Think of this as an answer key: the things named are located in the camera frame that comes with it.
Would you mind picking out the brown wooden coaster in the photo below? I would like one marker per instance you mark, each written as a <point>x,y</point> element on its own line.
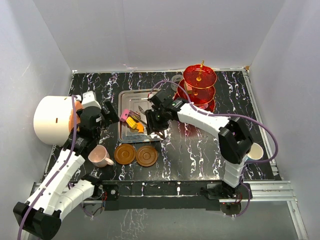
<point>146,156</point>
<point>125,154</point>

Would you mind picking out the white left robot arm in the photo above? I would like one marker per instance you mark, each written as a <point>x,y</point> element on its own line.
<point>43,212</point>

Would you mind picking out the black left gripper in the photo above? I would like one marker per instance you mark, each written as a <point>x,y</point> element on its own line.
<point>111,117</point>

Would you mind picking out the orange fish shaped pastry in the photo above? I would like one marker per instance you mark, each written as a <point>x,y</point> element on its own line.
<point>140,127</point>

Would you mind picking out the brown wooden coaster right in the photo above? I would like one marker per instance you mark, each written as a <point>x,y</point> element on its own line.
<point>146,156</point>

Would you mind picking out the pink square cake block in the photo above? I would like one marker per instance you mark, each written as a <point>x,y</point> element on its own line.
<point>124,115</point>

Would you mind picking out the blue ceramic cup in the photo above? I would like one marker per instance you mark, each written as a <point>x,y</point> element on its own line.
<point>256,153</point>

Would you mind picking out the red three-tier cake stand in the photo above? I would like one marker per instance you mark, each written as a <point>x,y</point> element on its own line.
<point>202,79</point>

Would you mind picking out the clear tape roll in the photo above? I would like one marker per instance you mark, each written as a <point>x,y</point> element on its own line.
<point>176,79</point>

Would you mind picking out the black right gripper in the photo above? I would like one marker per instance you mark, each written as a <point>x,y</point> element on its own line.
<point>153,126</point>

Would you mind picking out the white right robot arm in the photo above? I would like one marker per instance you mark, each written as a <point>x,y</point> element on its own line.
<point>234,138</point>

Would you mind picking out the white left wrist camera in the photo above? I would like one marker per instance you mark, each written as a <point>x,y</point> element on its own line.
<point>89,100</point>

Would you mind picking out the silver metal serving tongs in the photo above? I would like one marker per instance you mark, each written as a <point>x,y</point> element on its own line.
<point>152,126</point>

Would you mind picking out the brown chocolate layered cake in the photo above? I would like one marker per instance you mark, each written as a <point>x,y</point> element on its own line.
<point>135,116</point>

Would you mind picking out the brown wooden coaster left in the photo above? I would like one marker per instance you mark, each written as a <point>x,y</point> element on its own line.
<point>125,154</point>

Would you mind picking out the silver metal tray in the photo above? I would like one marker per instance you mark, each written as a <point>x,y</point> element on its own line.
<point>137,101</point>

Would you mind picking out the white cylindrical drum container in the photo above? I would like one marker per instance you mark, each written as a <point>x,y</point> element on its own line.
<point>53,119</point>

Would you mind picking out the pink ceramic cup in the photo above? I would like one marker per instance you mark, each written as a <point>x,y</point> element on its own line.
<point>100,157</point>

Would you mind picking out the yellow orange cake piece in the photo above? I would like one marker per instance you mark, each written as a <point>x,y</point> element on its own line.
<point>131,122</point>

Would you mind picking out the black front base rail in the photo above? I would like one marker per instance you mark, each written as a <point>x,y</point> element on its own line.
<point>173,194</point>

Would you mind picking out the green striped macaron cake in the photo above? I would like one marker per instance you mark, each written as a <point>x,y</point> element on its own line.
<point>188,88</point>

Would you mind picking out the aluminium frame rail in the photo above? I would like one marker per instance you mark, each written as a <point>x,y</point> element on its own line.
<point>274,190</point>

